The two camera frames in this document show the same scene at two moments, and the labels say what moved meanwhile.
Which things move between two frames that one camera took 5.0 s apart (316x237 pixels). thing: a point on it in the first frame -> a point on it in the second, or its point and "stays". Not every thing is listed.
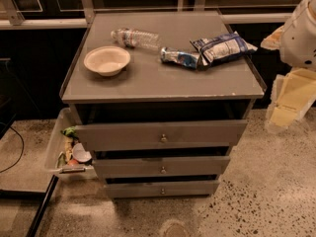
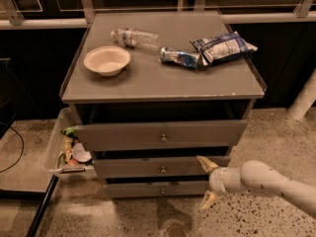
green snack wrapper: x=70 y=131 stays
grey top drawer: x=154 y=135 stays
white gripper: x=300 y=39 -> x=216 y=181
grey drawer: x=161 y=166 stays
